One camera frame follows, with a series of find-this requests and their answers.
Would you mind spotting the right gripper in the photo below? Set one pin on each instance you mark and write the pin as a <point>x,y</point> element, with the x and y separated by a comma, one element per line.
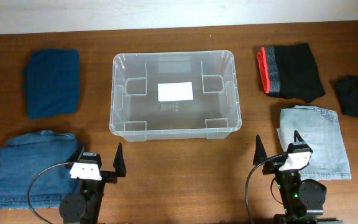
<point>260,155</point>

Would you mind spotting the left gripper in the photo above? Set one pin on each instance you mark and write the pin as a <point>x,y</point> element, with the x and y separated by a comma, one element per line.
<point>107,177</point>

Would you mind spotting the blue denim jeans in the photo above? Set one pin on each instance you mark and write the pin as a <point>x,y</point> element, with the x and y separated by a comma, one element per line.
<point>23,157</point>

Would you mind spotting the dark teal shirt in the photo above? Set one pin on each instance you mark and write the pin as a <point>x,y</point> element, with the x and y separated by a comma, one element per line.
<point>52,83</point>

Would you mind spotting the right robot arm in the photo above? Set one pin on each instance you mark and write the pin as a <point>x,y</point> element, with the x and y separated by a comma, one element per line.
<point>302,200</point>

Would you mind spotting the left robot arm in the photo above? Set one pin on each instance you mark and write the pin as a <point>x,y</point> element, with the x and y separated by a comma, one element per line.
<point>84,205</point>

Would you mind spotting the folded light grey jeans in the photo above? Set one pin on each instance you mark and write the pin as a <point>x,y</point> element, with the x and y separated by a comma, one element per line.
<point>320,129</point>

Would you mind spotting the black shorts red waistband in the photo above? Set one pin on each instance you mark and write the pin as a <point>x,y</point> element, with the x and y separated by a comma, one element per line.
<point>290,71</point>

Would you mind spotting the clear plastic storage bin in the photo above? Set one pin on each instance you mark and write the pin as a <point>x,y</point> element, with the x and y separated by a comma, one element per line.
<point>137,115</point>

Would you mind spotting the white label in bin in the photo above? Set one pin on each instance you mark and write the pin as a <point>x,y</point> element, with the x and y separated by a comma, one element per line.
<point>175,91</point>

